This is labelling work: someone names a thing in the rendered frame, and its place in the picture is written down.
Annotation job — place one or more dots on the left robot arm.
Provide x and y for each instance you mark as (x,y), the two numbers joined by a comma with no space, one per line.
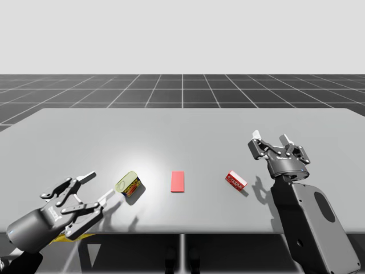
(22,264)

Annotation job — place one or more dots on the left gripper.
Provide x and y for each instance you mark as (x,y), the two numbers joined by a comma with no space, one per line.
(37,228)

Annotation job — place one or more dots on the green and blue rectangular can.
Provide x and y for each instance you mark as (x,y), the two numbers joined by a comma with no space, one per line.
(128,184)

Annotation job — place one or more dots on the red and white carton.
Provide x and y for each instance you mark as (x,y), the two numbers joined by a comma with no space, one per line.
(235,180)

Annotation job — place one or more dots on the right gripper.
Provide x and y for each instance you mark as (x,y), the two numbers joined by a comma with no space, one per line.
(288,168)

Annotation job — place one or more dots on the pink pad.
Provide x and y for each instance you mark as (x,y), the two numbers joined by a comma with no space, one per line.
(178,181)

